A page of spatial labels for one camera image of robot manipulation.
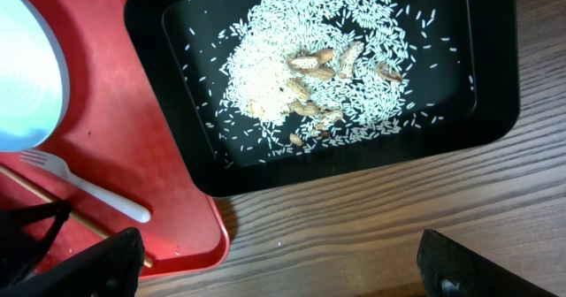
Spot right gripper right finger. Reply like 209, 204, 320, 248
417, 229, 555, 297

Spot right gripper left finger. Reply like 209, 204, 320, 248
1, 227, 145, 297

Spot wooden chopstick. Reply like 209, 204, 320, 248
1, 163, 139, 267

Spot white plastic fork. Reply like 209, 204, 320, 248
19, 149, 151, 223

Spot light blue plate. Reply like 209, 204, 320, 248
1, 0, 70, 152

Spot rice food scraps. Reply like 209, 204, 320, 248
164, 0, 475, 169

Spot red plastic tray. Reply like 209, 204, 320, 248
0, 0, 231, 278

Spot black plastic tray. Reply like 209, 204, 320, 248
124, 0, 520, 197

